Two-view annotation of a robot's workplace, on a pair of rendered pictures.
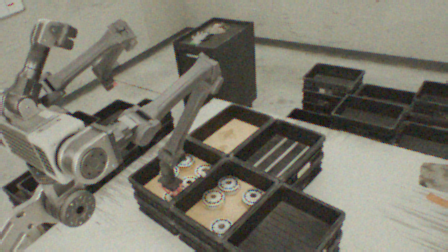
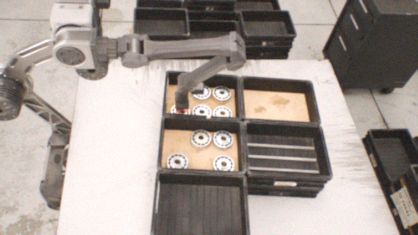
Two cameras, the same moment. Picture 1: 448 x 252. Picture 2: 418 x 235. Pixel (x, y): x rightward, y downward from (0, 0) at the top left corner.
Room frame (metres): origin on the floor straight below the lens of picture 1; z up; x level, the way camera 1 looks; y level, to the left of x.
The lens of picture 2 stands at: (0.35, -0.58, 2.38)
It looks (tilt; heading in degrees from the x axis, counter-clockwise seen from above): 54 degrees down; 33
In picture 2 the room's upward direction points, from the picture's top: 10 degrees clockwise
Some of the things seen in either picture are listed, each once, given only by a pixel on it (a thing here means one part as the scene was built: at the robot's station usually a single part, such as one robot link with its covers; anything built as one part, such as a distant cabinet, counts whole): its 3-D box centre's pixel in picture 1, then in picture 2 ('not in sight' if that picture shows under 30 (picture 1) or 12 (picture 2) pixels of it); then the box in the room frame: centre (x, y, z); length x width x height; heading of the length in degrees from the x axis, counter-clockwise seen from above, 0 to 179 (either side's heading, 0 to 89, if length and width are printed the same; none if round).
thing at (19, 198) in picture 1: (41, 189); (160, 21); (2.17, 1.24, 0.26); 0.40 x 0.30 x 0.23; 136
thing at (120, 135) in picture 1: (114, 138); (105, 48); (0.91, 0.24, 1.45); 0.09 x 0.08 x 0.12; 46
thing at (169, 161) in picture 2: (221, 227); (177, 162); (1.00, -0.04, 0.86); 0.10 x 0.10 x 0.01
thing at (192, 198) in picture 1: (225, 203); (201, 150); (1.13, -0.08, 0.87); 0.40 x 0.30 x 0.11; 130
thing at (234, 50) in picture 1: (218, 78); (378, 41); (3.13, -0.29, 0.45); 0.60 x 0.45 x 0.90; 136
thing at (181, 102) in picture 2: (169, 177); (182, 97); (1.23, 0.15, 0.98); 0.10 x 0.07 x 0.07; 47
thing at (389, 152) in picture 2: (308, 134); (390, 161); (2.29, -0.88, 0.26); 0.40 x 0.30 x 0.23; 46
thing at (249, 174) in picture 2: (277, 147); (285, 149); (1.39, -0.38, 0.92); 0.40 x 0.30 x 0.02; 130
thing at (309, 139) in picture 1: (278, 155); (282, 155); (1.39, -0.38, 0.87); 0.40 x 0.30 x 0.11; 130
